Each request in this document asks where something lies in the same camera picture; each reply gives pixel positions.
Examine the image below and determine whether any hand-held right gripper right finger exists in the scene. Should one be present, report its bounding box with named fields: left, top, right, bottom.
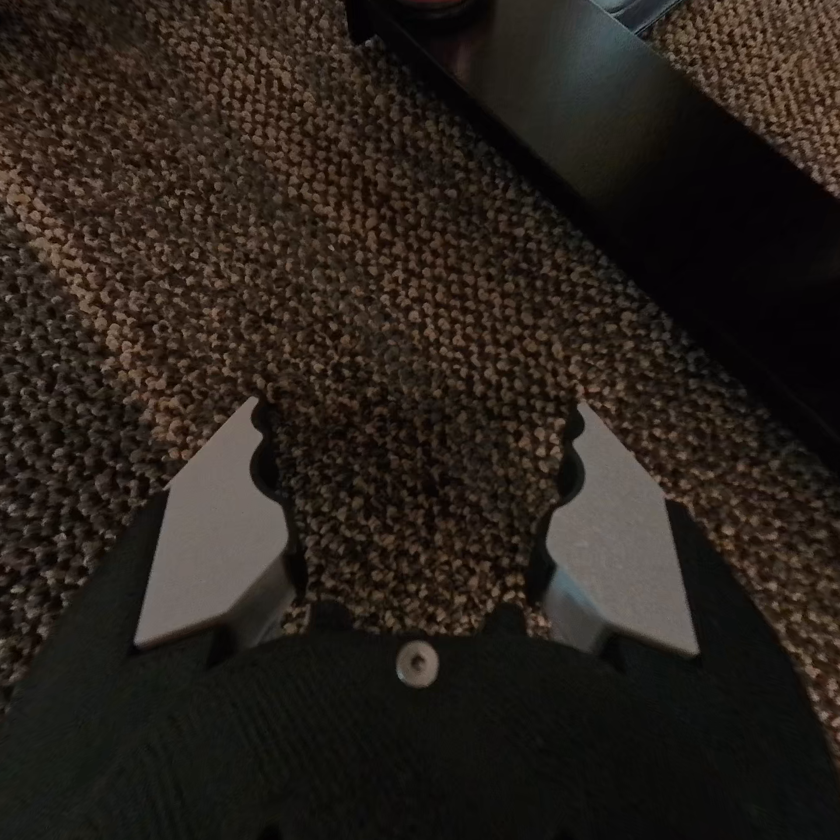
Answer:
left=527, top=402, right=701, bottom=658

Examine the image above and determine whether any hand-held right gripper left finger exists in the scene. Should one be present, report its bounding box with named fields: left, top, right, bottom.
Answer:
left=133, top=395, right=309, bottom=652

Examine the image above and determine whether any black table leg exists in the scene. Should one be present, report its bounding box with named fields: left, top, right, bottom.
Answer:
left=346, top=0, right=840, bottom=454

